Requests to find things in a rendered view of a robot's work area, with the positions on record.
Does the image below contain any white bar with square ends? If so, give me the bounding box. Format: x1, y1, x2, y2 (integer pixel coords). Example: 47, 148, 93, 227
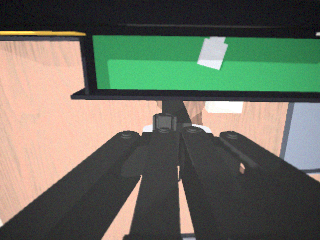
197, 37, 228, 70

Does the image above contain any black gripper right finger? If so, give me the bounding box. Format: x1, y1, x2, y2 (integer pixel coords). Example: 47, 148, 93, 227
173, 100, 320, 240

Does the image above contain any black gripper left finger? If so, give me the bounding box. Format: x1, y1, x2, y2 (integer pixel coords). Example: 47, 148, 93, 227
0, 100, 183, 240

